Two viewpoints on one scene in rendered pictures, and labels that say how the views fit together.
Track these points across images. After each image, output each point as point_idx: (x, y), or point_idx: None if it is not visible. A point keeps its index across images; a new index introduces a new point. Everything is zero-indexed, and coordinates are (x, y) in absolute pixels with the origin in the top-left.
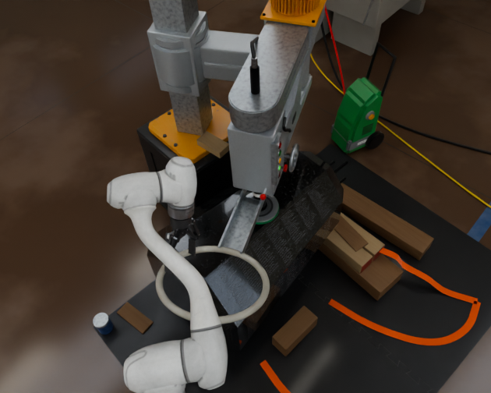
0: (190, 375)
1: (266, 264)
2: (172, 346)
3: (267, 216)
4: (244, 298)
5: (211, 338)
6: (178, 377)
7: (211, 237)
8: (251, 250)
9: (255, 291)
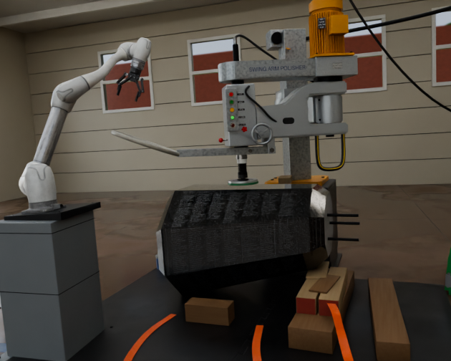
0: (59, 86)
1: (211, 211)
2: None
3: (236, 181)
4: (180, 218)
5: (76, 77)
6: (58, 87)
7: (207, 187)
8: (211, 197)
9: (190, 219)
